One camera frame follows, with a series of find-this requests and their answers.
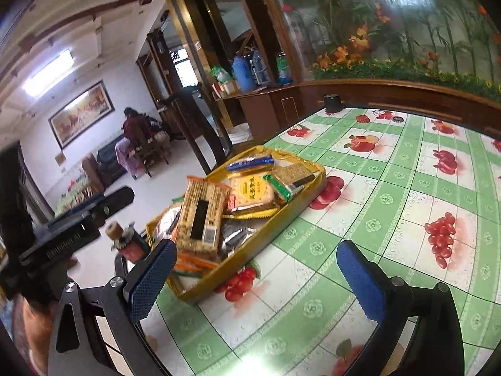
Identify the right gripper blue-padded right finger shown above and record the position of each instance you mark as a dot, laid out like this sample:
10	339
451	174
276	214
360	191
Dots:
436	345

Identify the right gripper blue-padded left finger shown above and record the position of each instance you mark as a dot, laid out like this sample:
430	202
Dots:
77	346

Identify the orange seaweed cracker packet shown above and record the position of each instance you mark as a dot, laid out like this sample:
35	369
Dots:
201	217

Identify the yellow salted egg biscuit packet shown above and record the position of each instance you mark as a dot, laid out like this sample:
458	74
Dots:
251	196

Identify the blue striped snack packet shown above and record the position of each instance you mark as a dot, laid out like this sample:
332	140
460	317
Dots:
251	162

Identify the orange-label cracker packet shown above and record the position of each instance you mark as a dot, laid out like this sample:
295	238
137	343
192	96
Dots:
189	265

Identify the green-edged sesame cracker packet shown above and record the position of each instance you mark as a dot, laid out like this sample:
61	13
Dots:
287	181

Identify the person's left hand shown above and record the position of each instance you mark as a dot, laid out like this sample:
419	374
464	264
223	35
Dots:
32	329

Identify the green fruit-pattern tablecloth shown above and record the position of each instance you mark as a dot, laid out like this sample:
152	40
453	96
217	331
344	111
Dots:
418	196

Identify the yellow rectangular snack tray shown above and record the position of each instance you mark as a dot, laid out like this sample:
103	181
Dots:
192	290

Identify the framed landscape painting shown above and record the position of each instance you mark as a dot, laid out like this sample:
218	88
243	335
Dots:
68	123

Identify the seated person in dark red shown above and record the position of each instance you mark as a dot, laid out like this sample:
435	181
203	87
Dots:
134	122

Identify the ceiling fluorescent light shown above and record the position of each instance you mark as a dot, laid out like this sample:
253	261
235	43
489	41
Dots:
51	75

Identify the small black cylinder on table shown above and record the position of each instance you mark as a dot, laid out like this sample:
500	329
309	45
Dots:
332	104

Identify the dark wooden chair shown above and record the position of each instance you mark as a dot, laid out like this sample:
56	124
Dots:
183	104

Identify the wooden sideboard cabinet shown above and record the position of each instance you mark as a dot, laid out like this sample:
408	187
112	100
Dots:
270	110

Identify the blue thermos jug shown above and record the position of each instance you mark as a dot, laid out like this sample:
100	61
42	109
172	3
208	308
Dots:
243	74

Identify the flower mural glass panel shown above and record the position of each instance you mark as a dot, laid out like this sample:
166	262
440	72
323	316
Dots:
452	43

